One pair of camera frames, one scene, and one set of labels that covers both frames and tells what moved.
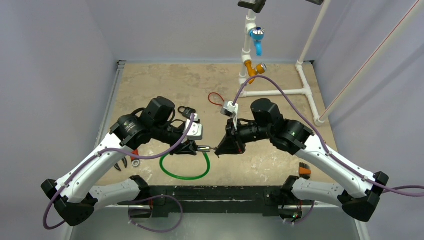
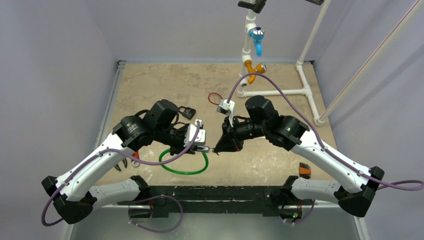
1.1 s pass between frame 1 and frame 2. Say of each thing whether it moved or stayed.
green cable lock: moved
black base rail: stayed
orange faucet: stayed
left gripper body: stayed
